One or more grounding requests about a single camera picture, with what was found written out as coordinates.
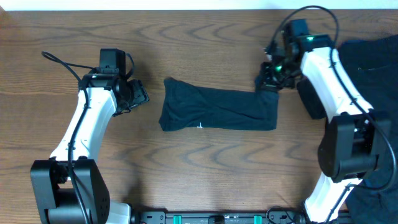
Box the dark teal t-shirt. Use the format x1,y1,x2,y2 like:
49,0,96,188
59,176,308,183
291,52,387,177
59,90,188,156
159,78,279,131

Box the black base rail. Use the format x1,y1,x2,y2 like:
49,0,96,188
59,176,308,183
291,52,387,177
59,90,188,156
130,208,311,224

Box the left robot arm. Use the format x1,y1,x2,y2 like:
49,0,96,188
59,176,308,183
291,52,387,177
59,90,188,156
30,73,149,223

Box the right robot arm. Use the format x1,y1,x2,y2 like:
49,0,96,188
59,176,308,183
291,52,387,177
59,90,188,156
259,34,397,223

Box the dark clothes pile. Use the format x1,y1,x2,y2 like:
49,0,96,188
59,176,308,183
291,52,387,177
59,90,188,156
295,34,398,224

